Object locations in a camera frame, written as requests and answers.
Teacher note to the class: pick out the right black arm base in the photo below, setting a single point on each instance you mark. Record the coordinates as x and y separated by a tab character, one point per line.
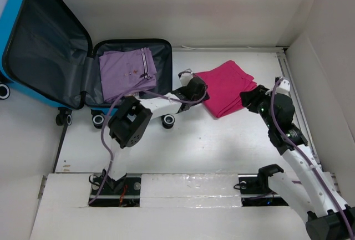
254	189

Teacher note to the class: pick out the blue kids suitcase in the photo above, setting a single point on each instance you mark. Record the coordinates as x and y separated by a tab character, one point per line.
47	54

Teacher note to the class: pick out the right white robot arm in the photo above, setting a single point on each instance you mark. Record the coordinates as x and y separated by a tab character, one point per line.
312	196

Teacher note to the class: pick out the purple shorts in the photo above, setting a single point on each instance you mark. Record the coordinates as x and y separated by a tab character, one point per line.
124	72

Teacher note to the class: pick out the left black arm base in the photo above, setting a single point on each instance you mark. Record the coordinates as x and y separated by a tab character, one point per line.
124	192

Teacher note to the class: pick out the aluminium frame rail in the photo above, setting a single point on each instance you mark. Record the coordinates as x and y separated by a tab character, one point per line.
300	119

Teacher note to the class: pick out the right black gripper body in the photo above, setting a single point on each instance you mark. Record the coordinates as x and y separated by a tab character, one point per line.
263	110

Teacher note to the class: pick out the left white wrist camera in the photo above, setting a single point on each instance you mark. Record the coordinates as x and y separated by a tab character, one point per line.
185	76

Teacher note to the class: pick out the pink shorts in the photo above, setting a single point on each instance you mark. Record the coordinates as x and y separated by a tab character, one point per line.
224	85

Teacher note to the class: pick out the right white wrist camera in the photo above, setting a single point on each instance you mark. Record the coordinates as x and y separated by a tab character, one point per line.
283	84

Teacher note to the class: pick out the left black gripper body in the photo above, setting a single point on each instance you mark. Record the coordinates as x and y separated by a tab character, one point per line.
204	99

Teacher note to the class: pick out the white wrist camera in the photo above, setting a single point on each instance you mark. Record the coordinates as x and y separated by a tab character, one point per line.
185	76
283	84

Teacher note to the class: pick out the white cable tie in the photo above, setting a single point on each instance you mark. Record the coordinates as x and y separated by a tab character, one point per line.
189	48

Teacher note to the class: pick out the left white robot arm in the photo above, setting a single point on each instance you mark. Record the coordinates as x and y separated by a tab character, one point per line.
128	117

